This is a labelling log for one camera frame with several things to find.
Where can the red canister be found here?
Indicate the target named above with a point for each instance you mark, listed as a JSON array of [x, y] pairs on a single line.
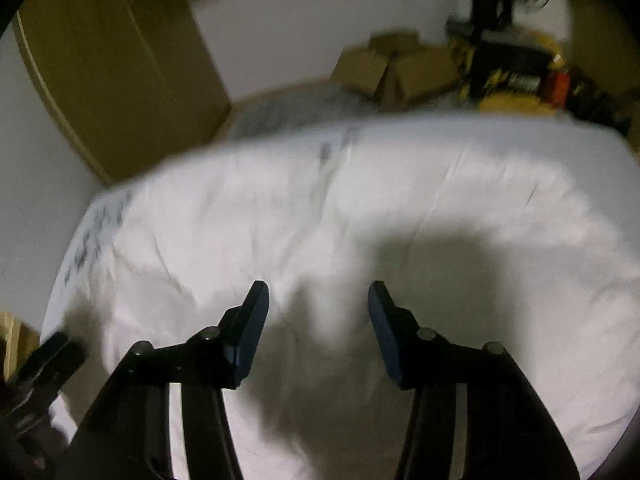
[[557, 89]]

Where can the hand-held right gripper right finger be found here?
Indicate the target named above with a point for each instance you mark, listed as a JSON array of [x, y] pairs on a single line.
[[387, 340]]

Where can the white zip jacket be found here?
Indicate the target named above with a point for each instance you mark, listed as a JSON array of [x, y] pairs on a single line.
[[350, 220]]

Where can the wooden sideboard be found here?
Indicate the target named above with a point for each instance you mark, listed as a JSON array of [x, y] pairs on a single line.
[[15, 340]]

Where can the black and yellow box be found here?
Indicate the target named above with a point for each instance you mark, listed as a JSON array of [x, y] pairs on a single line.
[[505, 77]]

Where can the small cardboard box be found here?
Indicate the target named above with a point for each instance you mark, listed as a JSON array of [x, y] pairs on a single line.
[[357, 75]]

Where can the dark pile of bags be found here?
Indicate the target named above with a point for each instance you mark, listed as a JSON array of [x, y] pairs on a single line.
[[597, 105]]

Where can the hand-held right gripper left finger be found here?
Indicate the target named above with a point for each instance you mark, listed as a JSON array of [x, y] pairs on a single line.
[[250, 330]]

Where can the large cardboard box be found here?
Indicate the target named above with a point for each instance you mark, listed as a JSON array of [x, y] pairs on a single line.
[[420, 72]]

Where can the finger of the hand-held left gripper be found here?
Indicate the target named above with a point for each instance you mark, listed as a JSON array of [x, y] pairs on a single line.
[[55, 362]]

